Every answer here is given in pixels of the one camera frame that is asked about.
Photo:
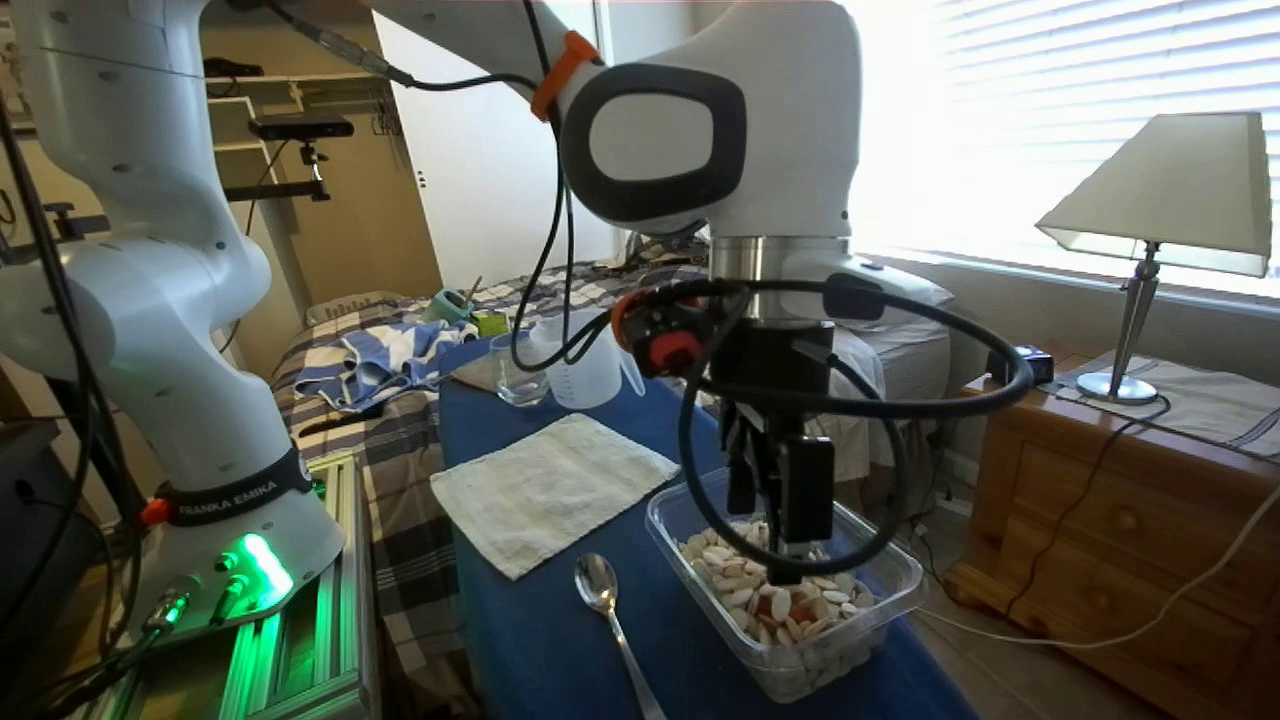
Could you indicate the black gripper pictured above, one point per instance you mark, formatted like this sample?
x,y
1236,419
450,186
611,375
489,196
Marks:
x,y
780,375

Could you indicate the pale pumpkin seeds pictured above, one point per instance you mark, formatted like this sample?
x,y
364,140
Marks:
x,y
726,581

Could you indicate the aluminium robot base stand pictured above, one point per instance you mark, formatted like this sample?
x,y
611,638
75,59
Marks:
x,y
314,654

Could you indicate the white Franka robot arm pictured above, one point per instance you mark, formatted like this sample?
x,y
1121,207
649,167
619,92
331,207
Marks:
x,y
160,307

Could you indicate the clear plastic lunchbox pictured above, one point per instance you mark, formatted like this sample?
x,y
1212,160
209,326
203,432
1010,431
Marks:
x,y
881,574

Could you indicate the silver metal spoon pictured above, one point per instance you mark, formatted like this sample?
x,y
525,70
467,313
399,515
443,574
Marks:
x,y
596,581

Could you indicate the white bed sheet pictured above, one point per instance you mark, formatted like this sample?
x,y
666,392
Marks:
x,y
867,443

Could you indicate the white folded towel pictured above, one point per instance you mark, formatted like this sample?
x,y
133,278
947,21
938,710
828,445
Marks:
x,y
544,486

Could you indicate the clear drinking glass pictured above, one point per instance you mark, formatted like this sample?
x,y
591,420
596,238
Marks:
x,y
521,384

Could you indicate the small black alarm clock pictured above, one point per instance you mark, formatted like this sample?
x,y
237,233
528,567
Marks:
x,y
1043,360

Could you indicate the blue ironing board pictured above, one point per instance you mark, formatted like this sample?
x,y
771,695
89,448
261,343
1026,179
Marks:
x,y
533,640

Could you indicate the grey quilted pot holder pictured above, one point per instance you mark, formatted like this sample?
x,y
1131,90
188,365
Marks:
x,y
471,371

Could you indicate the small green object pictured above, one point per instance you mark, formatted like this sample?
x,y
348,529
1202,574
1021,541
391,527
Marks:
x,y
489,320

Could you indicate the wooden nightstand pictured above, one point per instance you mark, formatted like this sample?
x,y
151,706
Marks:
x,y
1105,534

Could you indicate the bed with plaid blanket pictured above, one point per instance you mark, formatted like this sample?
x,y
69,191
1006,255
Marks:
x,y
403,453

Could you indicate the blue white crumpled cloth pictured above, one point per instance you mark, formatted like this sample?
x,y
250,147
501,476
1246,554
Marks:
x,y
373,360

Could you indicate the grey cloth on nightstand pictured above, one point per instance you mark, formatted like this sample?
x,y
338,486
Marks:
x,y
1204,400

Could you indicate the white window blinds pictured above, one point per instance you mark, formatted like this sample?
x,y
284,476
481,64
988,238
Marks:
x,y
1064,121

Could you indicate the table lamp beige shade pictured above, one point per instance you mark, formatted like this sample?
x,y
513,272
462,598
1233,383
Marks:
x,y
1175,180

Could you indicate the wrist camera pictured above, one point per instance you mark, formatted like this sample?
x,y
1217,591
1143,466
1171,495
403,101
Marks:
x,y
859,295

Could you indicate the black stereo camera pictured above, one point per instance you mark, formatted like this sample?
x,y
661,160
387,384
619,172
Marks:
x,y
233,64

